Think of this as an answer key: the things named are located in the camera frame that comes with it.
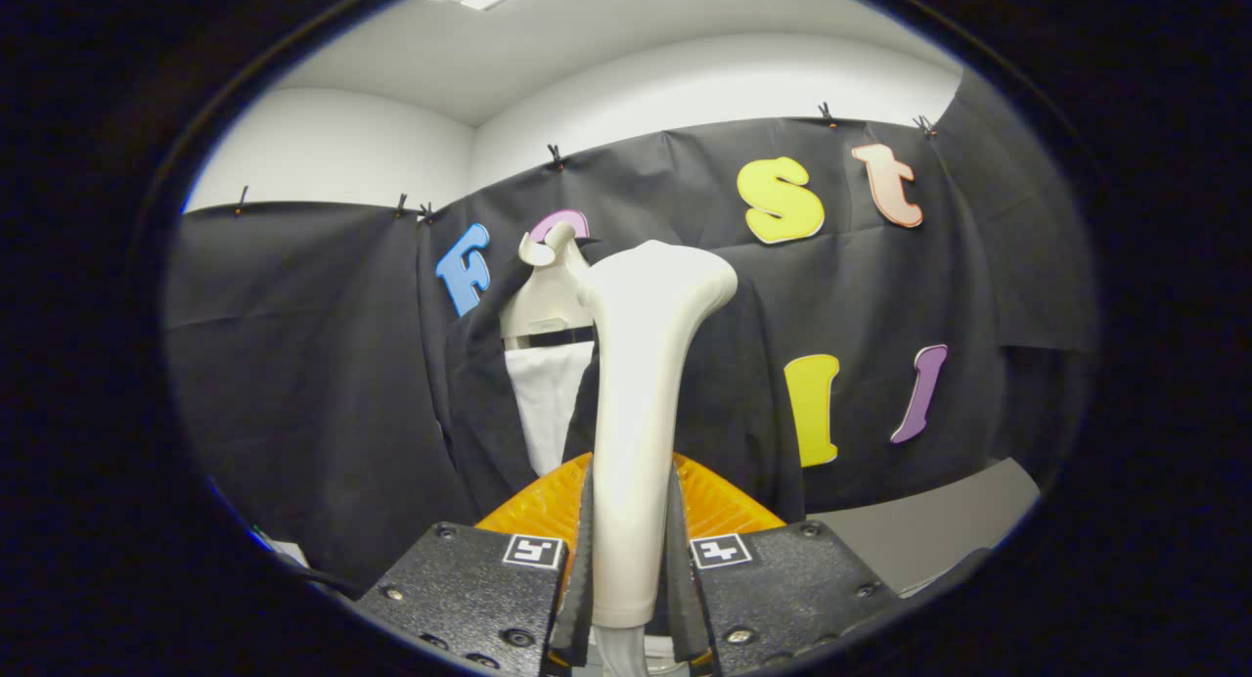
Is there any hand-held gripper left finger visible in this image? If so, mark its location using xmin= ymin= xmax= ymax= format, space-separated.
xmin=354 ymin=452 xmax=596 ymax=677

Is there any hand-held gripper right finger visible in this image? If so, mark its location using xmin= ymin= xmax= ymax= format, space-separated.
xmin=668 ymin=452 xmax=901 ymax=677

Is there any white garment steamer head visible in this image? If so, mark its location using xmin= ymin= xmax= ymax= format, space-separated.
xmin=577 ymin=240 xmax=739 ymax=629

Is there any white shirt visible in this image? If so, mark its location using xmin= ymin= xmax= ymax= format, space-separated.
xmin=504 ymin=342 xmax=596 ymax=477

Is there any black blazer jacket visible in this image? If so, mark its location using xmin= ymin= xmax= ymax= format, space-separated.
xmin=445 ymin=266 xmax=808 ymax=521

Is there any cream plastic clothes hanger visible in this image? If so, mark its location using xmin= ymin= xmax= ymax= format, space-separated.
xmin=499 ymin=222 xmax=598 ymax=350

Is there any grey cabinet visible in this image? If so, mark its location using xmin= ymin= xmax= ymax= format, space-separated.
xmin=807 ymin=457 xmax=1043 ymax=600

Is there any thick black cable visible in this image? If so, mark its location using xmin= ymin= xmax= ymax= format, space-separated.
xmin=293 ymin=563 xmax=365 ymax=602

